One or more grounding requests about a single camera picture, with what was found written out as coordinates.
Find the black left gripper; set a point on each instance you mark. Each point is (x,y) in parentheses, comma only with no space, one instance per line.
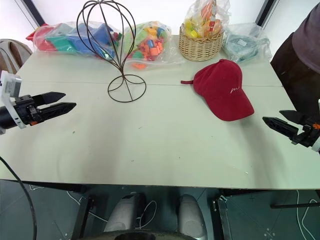
(26,110)

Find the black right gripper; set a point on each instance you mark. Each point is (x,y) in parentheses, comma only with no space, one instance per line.
(310,132)

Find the person in dark clothes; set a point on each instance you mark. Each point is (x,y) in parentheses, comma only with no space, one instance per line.
(300,62)

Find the bag of large toy blocks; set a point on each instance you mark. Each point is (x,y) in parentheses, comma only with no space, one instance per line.
(65,41)

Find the beige plastic chair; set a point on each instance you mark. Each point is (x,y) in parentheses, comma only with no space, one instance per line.
(11,53)

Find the red plastic piece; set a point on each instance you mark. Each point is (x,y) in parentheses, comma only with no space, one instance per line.
(32,35)

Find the red baseball cap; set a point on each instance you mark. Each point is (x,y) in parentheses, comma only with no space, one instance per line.
(220,87)

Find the black metal floor bar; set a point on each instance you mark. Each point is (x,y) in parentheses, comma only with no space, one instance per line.
(295,205)

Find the bag of small toy blocks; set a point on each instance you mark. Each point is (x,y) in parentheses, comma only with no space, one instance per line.
(150,45)

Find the woven wicker basket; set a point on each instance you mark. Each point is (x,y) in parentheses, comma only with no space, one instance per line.
(200,48)

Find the black metal table leg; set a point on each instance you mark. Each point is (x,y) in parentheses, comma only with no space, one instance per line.
(82,215)
(225,217)

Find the grey rounded shell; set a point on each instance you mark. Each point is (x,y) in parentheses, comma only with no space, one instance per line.
(191,215)
(122,215)

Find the plastic bag of toy food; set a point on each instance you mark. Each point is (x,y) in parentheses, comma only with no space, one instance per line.
(202,22)

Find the dark rounded rim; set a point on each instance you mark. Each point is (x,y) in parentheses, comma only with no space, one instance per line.
(142,236)

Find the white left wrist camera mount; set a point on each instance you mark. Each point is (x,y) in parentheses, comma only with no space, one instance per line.
(10,86)

